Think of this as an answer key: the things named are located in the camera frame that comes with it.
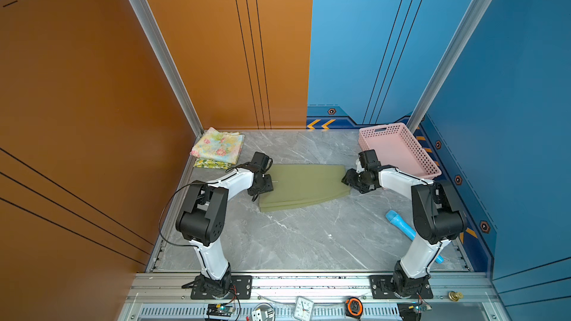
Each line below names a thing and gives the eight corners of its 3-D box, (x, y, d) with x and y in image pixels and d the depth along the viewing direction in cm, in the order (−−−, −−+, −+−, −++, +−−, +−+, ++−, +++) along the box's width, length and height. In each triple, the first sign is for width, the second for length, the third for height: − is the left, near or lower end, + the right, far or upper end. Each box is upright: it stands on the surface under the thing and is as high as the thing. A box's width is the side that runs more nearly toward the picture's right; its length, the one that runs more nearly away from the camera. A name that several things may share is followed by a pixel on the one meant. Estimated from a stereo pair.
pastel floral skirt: (194, 160, 111) (189, 152, 106) (208, 135, 122) (204, 126, 117) (236, 165, 109) (233, 157, 104) (246, 138, 120) (244, 130, 115)
